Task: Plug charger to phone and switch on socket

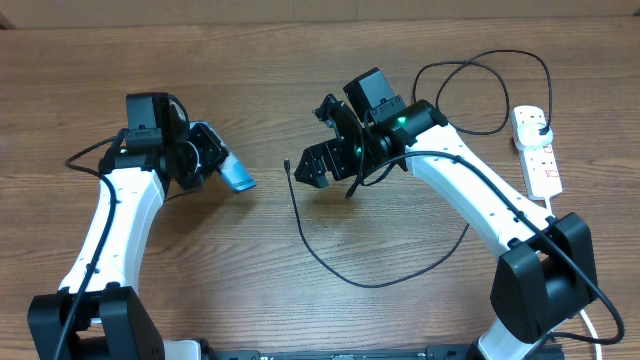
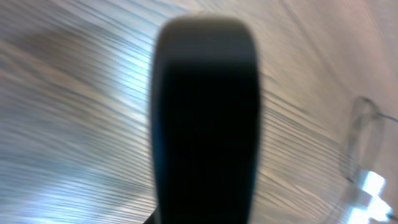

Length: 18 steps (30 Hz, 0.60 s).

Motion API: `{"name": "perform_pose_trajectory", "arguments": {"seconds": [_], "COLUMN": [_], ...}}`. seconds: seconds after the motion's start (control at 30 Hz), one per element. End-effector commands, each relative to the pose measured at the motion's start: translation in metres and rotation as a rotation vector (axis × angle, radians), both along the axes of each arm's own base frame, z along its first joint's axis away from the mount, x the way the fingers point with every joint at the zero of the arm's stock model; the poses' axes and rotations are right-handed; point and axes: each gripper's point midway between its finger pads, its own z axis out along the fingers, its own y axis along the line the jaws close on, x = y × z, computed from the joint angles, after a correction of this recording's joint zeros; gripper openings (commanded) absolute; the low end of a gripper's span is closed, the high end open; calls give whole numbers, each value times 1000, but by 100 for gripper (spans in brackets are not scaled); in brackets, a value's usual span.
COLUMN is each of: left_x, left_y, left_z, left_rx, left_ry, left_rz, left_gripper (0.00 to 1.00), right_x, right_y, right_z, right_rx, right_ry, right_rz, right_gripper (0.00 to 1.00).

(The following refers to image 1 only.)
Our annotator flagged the white power strip cord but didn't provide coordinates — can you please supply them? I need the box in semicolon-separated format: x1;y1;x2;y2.
543;197;604;360

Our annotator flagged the white charger plug adapter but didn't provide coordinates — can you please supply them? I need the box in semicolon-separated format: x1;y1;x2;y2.
514;123;554;151

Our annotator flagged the white power strip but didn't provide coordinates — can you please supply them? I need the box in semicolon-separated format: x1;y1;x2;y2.
511;105;563;200

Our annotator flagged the Samsung Galaxy smartphone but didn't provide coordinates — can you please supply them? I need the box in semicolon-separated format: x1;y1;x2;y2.
201;121;256;193

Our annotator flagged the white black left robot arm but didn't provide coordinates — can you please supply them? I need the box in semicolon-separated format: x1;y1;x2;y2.
27;92;255;359

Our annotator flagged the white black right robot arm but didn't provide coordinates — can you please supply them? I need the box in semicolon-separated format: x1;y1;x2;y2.
285;68;606;359

